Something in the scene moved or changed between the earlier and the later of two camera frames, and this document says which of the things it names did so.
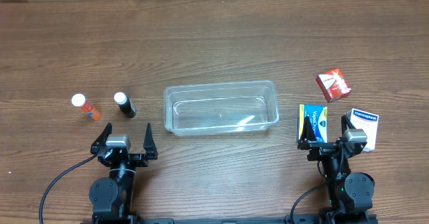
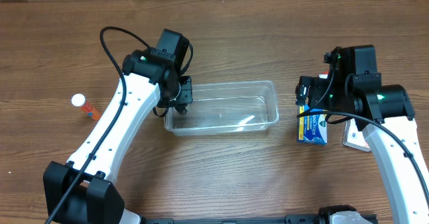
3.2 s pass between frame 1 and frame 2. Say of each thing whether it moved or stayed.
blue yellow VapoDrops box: stayed
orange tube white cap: stayed
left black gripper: moved
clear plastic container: stayed
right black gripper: moved
